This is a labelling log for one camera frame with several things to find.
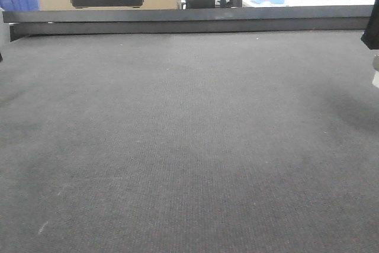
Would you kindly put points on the blue tray on table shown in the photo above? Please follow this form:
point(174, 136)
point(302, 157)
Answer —
point(274, 2)

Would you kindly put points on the metal valve with white cap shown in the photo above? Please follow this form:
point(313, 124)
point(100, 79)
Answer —
point(375, 65)

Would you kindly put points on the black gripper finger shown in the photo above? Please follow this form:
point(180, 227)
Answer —
point(370, 35)

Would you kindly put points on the black conveyor side rail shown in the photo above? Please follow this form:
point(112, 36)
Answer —
point(175, 21)

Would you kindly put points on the white table background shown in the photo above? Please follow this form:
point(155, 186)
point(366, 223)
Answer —
point(311, 3)

